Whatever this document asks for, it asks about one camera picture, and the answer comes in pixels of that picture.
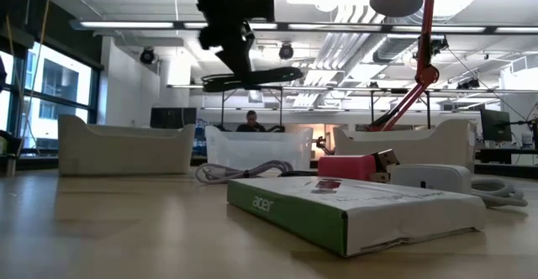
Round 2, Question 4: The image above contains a black desk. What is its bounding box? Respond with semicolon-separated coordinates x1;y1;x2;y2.
474;146;538;178

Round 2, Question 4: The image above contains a clear plastic bin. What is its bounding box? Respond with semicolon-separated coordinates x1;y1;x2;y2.
204;125;314;173

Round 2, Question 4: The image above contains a thick white cable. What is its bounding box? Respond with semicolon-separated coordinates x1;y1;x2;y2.
469;176;529;208

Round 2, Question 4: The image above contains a long ceiling light strip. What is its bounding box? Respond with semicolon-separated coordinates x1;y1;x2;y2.
69;18;538;35

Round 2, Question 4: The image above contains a red rectangular box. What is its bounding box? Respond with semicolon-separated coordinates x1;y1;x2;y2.
317;154;377;182

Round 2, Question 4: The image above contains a light grey cable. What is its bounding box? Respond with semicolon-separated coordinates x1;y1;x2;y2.
194;159;295;185

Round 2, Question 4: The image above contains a white green Acer box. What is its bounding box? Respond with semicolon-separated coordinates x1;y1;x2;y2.
226;175;488;258

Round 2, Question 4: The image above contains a black table frame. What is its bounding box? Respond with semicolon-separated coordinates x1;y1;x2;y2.
369;88;432;129
220;86;285;133

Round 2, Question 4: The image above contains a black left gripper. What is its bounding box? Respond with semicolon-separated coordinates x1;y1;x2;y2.
187;0;277;82

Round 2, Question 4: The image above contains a large window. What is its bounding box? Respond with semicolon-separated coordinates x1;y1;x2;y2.
0;39;102;159

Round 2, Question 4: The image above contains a person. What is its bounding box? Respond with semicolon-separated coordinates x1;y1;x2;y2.
235;109;267;134

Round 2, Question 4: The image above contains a red desk lamp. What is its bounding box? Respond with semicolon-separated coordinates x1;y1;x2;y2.
364;0;439;133

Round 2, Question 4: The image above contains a white power adapter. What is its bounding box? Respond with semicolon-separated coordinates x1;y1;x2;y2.
389;163;473;196

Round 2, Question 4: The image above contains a black monitor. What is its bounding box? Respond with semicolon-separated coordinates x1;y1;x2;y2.
150;107;198;130
480;108;514;144

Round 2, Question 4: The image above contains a small brown cardboard figure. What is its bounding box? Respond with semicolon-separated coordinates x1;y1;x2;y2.
371;148;401;184

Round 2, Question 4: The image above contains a black ceiling camera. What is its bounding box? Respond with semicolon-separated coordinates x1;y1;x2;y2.
278;42;295;61
140;47;156;66

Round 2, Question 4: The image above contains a white plastic bin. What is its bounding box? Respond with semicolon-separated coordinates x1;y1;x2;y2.
333;118;478;184
57;113;197;176

